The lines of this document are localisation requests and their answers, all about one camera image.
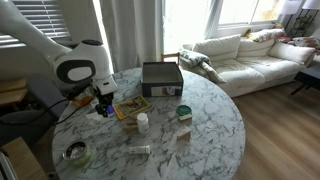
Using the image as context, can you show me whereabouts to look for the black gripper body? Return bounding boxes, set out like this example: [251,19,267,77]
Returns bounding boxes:
[95,92,115,108]

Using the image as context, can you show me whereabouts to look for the white bottle with blue lid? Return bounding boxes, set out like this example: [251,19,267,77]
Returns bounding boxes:
[85,104,115,122]

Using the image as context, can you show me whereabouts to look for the white pill bottle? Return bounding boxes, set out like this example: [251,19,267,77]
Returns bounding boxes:
[136,112,150,135]

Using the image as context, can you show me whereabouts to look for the dark blue cardboard box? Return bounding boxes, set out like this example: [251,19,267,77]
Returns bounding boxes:
[141,61,185,98]

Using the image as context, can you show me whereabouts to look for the green round lid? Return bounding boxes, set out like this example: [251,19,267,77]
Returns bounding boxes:
[176,104,193,117]

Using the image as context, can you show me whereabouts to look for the orange snack packet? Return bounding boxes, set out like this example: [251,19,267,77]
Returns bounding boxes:
[71,94,95,107]

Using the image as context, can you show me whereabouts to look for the yellow National Geographic book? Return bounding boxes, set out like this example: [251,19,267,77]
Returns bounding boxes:
[112,95,153,121]

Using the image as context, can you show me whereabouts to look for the small wooden block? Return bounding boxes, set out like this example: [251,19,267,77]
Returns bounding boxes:
[122,123,139,132]
[176,128,192,141]
[178,113,193,122]
[127,114,139,124]

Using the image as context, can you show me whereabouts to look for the green open nut can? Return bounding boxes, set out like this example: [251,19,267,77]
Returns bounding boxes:
[62,141,92,168]

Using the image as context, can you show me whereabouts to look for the dark grey upholstered seat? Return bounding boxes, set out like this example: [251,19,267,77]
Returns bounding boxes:
[0,109,59,148]

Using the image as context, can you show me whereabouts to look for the wooden chair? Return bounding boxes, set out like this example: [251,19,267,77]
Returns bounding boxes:
[160,52,181,64]

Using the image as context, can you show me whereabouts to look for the wooden side table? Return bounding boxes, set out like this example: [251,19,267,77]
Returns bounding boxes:
[0,77,29,108]

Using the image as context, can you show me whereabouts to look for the white window blind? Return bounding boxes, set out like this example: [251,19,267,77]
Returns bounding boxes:
[0,0,72,50]

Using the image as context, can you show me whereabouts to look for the grey striped blanket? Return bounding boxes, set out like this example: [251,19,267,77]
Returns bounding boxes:
[178,48,228,84]

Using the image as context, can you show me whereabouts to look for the white flat panel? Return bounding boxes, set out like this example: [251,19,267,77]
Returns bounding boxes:
[0,151,17,180]

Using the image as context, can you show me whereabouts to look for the white sofa back cushion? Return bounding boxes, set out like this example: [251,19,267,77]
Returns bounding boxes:
[193,34,242,62]
[237,37,276,58]

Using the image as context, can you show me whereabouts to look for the sheer white curtain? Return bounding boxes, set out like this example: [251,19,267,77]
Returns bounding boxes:
[203,0,224,39]

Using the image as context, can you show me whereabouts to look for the white sofa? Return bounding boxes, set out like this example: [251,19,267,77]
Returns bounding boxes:
[181,28,320,99]

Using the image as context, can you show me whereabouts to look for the floral throw pillow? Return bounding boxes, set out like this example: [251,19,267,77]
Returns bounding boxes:
[248,28,286,43]

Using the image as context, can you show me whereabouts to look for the white throw pillow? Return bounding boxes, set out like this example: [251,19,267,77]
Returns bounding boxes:
[267,40,316,65]

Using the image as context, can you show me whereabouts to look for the dark coffee table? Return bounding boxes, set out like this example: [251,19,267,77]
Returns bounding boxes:
[290,64,320,97]

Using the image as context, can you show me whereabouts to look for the white shade floor lamp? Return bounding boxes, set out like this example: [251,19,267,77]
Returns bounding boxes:
[279,0,303,31]
[301,0,320,11]

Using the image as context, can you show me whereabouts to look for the red patterned throw pillow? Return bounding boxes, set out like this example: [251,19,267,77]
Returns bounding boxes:
[288,35,320,51]

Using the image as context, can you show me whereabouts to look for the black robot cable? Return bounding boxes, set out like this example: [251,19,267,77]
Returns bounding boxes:
[0,97,91,127]

